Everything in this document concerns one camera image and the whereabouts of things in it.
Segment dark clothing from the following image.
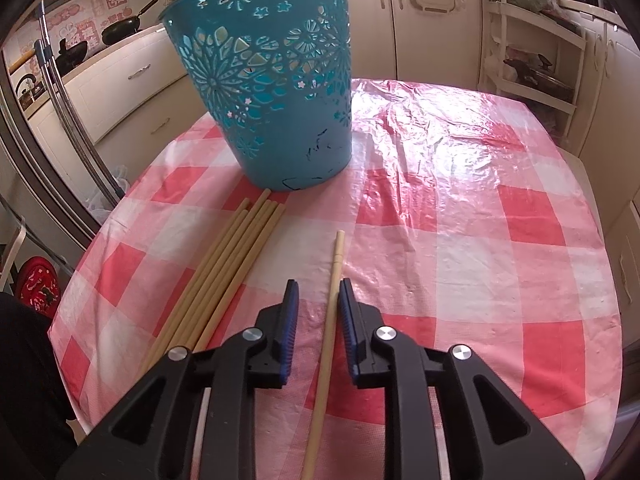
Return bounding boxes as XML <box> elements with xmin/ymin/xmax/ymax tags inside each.
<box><xmin>0</xmin><ymin>290</ymin><xmax>78</xmax><ymax>480</ymax></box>

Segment red white checkered tablecloth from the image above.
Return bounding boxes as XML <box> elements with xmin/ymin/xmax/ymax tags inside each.
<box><xmin>47</xmin><ymin>77</ymin><xmax>623</xmax><ymax>480</ymax></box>

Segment black frying pan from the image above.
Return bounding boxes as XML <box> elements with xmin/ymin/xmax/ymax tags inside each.
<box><xmin>101</xmin><ymin>0</ymin><xmax>163</xmax><ymax>46</ymax></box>

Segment blue perforated plastic basket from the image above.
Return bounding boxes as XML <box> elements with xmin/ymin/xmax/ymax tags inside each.
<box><xmin>161</xmin><ymin>0</ymin><xmax>353</xmax><ymax>191</ymax></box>

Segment white stool frame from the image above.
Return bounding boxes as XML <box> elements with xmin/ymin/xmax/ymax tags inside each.
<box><xmin>0</xmin><ymin>215</ymin><xmax>28</xmax><ymax>291</ymax></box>

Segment chrome tube frame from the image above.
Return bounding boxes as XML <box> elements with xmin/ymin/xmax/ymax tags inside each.
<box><xmin>0</xmin><ymin>0</ymin><xmax>126</xmax><ymax>241</ymax></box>

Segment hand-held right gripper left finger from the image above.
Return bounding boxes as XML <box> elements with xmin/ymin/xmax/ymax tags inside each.
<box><xmin>56</xmin><ymin>279</ymin><xmax>300</xmax><ymax>480</ymax></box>

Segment dark lidded pot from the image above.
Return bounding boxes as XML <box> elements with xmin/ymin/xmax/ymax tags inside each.
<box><xmin>502</xmin><ymin>55</ymin><xmax>576</xmax><ymax>103</ymax></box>

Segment white trolley rack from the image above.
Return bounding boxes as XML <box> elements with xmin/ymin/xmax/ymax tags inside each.
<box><xmin>480</xmin><ymin>0</ymin><xmax>588</xmax><ymax>146</ymax></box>

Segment dark brown frame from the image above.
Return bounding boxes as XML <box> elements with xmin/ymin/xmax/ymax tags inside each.
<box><xmin>0</xmin><ymin>80</ymin><xmax>98</xmax><ymax>243</ymax></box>

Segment dark kettle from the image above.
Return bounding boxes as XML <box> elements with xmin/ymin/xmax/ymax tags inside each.
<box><xmin>15</xmin><ymin>72</ymin><xmax>38</xmax><ymax>111</ymax></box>

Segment single bamboo chopstick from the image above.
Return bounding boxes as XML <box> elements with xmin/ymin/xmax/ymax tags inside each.
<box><xmin>299</xmin><ymin>230</ymin><xmax>347</xmax><ymax>480</ymax></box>

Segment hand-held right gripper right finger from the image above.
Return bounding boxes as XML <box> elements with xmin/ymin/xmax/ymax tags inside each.
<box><xmin>338</xmin><ymin>279</ymin><xmax>586</xmax><ymax>480</ymax></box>

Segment cream kitchen cabinets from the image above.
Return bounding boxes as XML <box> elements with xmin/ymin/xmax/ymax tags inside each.
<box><xmin>25</xmin><ymin>0</ymin><xmax>640</xmax><ymax>241</ymax></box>

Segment clear plastic bag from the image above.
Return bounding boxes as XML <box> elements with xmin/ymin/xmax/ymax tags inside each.
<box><xmin>87</xmin><ymin>165</ymin><xmax>133</xmax><ymax>226</ymax></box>

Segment bunch of bamboo chopsticks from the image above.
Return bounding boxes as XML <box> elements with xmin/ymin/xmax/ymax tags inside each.
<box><xmin>137</xmin><ymin>188</ymin><xmax>287</xmax><ymax>376</ymax></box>

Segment black wok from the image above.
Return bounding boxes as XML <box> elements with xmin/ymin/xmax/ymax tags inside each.
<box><xmin>52</xmin><ymin>37</ymin><xmax>90</xmax><ymax>76</ymax></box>

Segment pink wall stickers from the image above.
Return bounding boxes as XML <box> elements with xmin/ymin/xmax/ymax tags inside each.
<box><xmin>15</xmin><ymin>0</ymin><xmax>136</xmax><ymax>51</ymax></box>

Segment red floral cushion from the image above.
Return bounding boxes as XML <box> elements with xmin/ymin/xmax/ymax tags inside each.
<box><xmin>12</xmin><ymin>255</ymin><xmax>66</xmax><ymax>318</ymax></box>

